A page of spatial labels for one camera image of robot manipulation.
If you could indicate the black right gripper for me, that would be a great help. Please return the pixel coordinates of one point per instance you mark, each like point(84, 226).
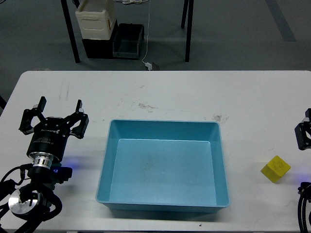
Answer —
point(303, 132)

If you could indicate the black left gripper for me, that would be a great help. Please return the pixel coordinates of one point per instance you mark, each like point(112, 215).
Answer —
point(51, 134)

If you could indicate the yellow wooden block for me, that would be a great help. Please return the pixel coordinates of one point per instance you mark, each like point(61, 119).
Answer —
point(275, 169)

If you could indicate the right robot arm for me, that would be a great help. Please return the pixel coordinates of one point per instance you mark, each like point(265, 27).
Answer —
point(304, 190)

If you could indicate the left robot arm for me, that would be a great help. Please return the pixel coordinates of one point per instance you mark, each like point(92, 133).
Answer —
point(30, 187)

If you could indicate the black storage box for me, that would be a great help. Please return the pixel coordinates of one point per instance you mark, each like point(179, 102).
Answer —
point(100, 49)

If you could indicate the dark grey plastic bin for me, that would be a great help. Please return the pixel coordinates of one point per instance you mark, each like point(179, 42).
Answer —
point(127, 41)

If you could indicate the blue plastic tray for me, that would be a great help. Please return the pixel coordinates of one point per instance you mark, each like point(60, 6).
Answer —
point(154, 165)

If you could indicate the cream plastic crate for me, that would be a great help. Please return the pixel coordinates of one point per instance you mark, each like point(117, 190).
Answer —
point(96, 19)

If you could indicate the white power adapter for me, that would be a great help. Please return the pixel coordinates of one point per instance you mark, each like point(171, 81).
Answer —
point(148, 66)

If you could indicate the black left table leg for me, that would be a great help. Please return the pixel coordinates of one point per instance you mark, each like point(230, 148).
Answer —
point(68, 22)

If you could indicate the black table leg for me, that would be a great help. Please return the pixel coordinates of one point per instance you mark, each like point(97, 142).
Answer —
point(189, 19)
point(184, 13)
point(68, 22)

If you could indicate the black right table leg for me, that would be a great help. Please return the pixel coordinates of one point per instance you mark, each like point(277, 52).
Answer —
point(189, 19)

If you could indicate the black rear table leg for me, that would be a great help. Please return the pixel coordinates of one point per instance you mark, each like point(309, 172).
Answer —
point(184, 13)

